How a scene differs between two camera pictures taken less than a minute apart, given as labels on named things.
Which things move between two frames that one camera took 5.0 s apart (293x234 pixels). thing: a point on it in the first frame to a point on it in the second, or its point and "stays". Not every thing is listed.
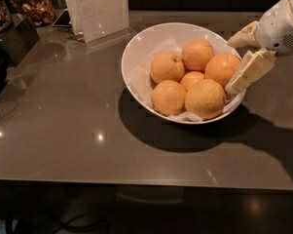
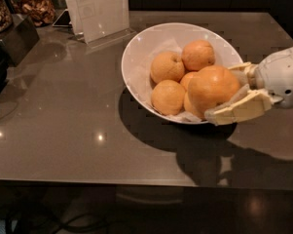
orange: (166, 66) stays
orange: (196, 54) stays
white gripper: (277, 28) to (279, 76)
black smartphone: (62, 20) stays
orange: (222, 67) to (210, 87)
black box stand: (11, 49) stays
